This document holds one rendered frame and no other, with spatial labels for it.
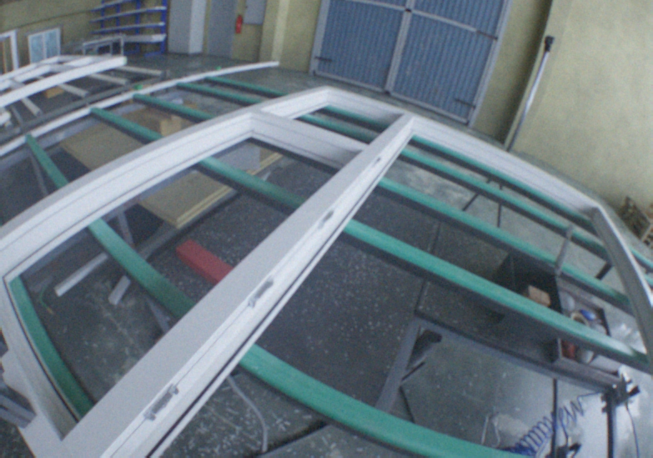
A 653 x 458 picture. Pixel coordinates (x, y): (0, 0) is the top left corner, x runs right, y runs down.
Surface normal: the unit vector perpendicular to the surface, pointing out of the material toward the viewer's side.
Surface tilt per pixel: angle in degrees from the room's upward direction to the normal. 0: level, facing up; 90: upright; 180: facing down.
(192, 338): 0
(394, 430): 0
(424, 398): 0
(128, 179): 90
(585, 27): 90
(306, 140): 90
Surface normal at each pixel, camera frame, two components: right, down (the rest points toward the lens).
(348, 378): 0.18, -0.79
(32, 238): 0.88, 0.40
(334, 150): -0.44, 0.47
